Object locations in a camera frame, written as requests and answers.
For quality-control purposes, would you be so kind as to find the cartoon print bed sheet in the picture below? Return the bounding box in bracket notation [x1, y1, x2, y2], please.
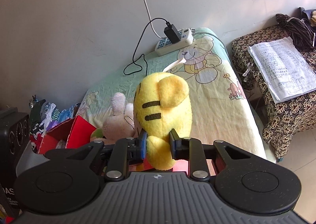
[78, 28, 266, 158]

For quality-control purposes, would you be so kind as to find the white power strip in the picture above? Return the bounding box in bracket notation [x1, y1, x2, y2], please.
[154, 28, 195, 57]

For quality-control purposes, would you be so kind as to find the colourful clothes pile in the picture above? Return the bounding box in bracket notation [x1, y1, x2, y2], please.
[29, 96, 80, 140]

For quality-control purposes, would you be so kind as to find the white power strip cord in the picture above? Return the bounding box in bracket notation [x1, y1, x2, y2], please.
[134, 0, 164, 40]

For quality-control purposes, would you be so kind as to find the yellow tiger plush toy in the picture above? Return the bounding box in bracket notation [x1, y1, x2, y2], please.
[133, 72, 192, 170]

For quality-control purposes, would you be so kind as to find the black speaker box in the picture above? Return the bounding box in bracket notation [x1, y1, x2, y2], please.
[0, 107, 29, 195]

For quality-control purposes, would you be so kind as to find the floral covered side table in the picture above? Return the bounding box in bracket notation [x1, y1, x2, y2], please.
[232, 24, 315, 159]

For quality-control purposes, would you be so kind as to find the white bunny plush toy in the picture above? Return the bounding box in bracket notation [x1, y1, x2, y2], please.
[102, 92, 135, 145]

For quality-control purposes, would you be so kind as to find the black charger adapter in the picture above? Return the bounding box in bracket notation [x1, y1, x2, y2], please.
[164, 21, 181, 44]

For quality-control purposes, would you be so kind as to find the dark striped cloth bundle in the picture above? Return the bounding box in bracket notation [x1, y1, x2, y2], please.
[275, 14, 315, 49]

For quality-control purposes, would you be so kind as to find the red cardboard box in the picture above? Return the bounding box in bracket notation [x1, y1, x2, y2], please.
[38, 116, 96, 154]

